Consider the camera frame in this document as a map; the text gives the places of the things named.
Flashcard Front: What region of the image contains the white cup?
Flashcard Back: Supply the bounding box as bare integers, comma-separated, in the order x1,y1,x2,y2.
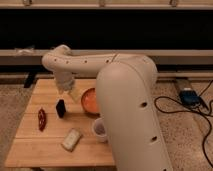
92,118,107,143

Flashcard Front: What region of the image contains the blue power box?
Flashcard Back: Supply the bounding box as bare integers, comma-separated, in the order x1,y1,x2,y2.
179,88,200,107

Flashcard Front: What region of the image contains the black standing eraser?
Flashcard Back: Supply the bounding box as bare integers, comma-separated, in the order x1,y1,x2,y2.
56,99,66,118

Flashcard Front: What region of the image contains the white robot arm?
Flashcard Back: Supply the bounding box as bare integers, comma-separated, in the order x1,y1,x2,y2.
42,45,173,171

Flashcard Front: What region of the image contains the orange bowl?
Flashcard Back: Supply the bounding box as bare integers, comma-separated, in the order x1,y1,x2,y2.
81,88,99,114

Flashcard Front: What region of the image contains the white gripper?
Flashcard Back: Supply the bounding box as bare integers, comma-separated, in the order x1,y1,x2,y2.
54,71,81,102

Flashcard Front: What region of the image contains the wooden table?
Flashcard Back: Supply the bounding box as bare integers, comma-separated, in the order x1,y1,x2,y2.
5,79,114,168

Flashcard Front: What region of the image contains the black cable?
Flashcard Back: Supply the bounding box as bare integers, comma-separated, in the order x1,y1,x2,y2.
153,79,213,169

